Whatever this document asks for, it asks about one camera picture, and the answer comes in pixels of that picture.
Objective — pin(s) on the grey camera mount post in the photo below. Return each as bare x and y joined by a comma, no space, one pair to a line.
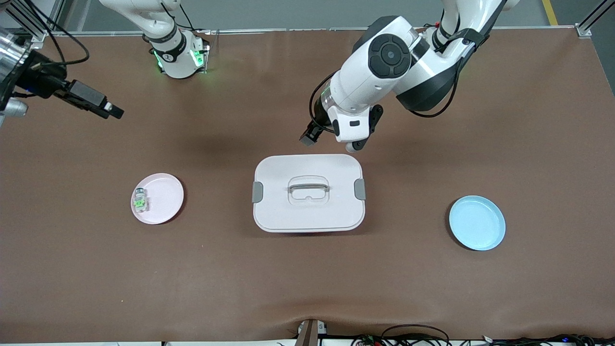
307,336

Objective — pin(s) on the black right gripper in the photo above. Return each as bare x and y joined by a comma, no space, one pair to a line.
48,80

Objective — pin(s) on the pink round plate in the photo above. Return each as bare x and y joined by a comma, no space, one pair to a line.
166,202

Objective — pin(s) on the grey box latch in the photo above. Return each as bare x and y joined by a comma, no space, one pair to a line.
360,189
257,192

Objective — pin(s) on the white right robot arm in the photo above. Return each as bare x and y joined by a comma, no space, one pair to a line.
175,60

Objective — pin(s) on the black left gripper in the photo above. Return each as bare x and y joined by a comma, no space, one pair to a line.
314,129

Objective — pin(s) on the aluminium frame profile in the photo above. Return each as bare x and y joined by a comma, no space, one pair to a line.
584,31
38,36

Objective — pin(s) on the green and white switch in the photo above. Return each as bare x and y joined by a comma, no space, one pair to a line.
140,204

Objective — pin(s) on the white lidded storage box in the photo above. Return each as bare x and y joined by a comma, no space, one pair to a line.
307,216

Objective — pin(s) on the light blue round plate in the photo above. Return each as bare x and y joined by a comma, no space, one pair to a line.
480,226

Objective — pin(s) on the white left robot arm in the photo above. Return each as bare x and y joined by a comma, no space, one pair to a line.
375,81

